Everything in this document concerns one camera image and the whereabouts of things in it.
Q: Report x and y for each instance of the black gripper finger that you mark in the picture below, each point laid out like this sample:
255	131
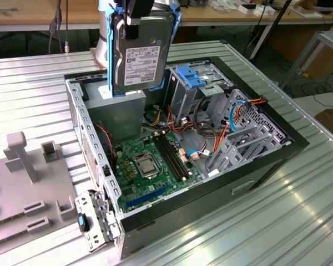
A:
136	11

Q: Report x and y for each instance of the hard disk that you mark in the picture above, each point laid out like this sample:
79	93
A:
144	55

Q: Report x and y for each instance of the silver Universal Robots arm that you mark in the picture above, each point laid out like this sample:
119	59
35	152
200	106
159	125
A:
102	41

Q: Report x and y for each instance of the grey perforated disk bay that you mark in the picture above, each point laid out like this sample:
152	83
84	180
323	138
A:
263	117

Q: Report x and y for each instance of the blue plastic drive latch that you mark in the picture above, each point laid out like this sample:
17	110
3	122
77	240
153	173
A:
190	77

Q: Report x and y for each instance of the wooden desk with clutter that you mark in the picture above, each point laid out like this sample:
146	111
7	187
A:
224	16

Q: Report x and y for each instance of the grey optical drive cage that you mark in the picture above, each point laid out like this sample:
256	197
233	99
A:
183	99

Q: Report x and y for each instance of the grey power supply unit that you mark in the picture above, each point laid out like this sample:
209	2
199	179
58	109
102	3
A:
116	116

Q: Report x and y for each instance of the white box black top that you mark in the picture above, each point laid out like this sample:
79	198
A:
247	9

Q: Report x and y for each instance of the plain white box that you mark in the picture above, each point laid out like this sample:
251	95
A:
265	11

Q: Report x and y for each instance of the black RAM slot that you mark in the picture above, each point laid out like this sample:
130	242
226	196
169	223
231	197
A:
171	157
167	158
177	155
174	156

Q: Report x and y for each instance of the CPU socket with silver CPU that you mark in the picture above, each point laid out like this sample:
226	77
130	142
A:
145	166

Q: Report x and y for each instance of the green motherboard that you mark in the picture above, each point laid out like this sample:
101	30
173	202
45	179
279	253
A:
144	194

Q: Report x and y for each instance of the blue expansion slot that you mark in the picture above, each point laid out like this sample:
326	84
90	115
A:
147	196

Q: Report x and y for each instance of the black open PC case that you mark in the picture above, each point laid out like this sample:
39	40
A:
183	219

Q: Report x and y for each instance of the blue black retainer latch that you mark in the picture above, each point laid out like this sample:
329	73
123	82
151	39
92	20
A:
81	221

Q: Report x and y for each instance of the grey parts rack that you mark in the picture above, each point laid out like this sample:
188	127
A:
16	194

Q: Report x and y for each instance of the grey metal frame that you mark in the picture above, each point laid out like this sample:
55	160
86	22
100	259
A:
322	36

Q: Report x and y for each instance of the silver expansion bracket retainer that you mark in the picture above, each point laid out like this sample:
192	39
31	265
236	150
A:
95	241

